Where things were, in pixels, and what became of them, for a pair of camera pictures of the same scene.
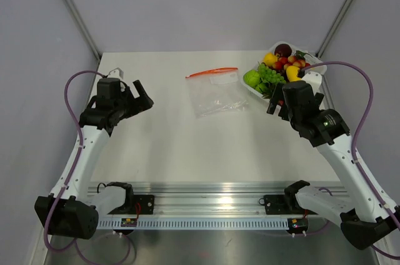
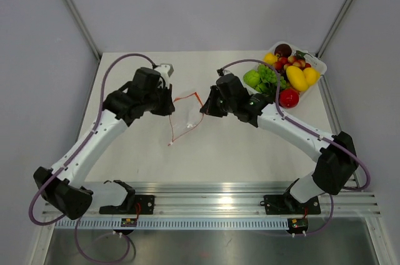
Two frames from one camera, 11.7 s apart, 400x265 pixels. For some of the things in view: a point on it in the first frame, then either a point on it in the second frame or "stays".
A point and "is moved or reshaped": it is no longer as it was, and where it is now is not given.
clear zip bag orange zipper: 217,92 is moved or reshaped
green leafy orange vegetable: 266,89 stays
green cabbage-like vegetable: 252,78 stays
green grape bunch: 269,75 stays
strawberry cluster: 284,62 stays
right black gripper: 277,97 → 210,107
